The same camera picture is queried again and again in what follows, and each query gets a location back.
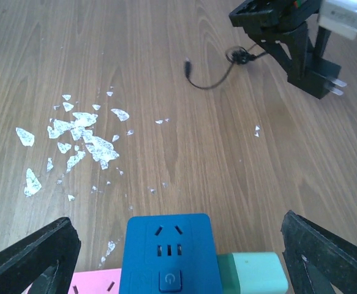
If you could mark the blue cube socket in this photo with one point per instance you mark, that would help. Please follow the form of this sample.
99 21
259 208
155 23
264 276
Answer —
170 254

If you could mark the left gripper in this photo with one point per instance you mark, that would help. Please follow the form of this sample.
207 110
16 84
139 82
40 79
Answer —
280 28

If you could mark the black power adapter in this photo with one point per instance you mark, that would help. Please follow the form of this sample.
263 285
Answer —
320 77

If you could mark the mint green plug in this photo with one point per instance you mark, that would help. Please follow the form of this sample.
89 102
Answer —
252 272

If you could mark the large pink socket block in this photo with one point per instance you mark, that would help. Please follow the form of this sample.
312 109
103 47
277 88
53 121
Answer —
100 281

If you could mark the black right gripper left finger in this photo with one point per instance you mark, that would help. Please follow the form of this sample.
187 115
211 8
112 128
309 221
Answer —
42 262

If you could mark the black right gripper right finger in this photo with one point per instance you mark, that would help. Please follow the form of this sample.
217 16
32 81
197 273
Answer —
316 259

